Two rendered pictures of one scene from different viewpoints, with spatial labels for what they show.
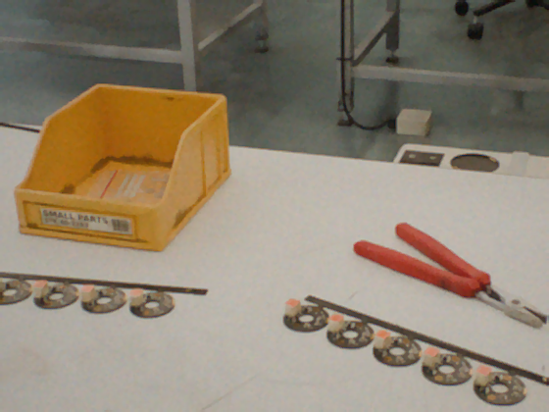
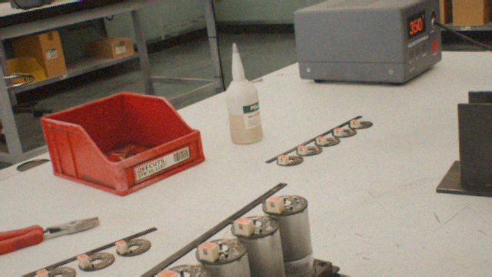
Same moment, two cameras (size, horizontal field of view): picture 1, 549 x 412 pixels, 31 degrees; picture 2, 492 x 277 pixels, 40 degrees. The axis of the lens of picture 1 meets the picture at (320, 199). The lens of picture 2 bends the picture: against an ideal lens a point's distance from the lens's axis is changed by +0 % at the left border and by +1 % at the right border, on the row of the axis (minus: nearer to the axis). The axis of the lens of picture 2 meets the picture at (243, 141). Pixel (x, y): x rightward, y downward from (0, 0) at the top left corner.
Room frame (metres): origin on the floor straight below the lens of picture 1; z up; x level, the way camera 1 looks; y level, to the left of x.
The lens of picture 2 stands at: (0.11, 0.27, 0.96)
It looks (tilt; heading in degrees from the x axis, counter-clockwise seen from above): 18 degrees down; 295
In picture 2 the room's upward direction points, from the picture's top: 8 degrees counter-clockwise
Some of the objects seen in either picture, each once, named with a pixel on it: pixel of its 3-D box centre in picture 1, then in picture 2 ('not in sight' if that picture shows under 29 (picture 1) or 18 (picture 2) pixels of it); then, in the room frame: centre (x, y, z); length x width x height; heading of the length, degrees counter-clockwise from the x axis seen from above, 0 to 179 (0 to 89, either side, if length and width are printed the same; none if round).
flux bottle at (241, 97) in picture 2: not in sight; (241, 92); (0.39, -0.32, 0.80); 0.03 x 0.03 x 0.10
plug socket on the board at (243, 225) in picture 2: not in sight; (244, 225); (0.25, 0.00, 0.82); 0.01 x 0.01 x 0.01; 76
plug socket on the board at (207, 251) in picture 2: not in sight; (210, 251); (0.25, 0.03, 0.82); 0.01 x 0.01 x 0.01; 76
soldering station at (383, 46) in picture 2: not in sight; (368, 38); (0.32, -0.58, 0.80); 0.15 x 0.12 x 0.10; 165
